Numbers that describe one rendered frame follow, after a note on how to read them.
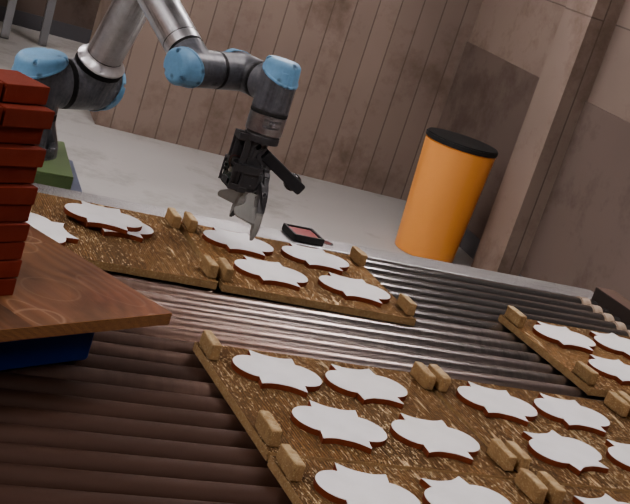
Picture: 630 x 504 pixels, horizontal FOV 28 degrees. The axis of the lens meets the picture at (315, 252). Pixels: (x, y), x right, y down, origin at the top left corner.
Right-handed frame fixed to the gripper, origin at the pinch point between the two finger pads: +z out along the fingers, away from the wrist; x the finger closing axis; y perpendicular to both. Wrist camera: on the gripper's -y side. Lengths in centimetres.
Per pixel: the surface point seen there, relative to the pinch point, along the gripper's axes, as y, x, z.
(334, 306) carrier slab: -12.3, 25.7, 4.1
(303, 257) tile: -13.4, 2.9, 2.5
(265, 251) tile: -4.5, 3.9, 2.5
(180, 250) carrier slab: 15.3, 10.9, 3.5
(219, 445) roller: 27, 85, 7
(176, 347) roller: 26, 54, 6
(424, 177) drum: -233, -362, 51
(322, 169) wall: -231, -491, 87
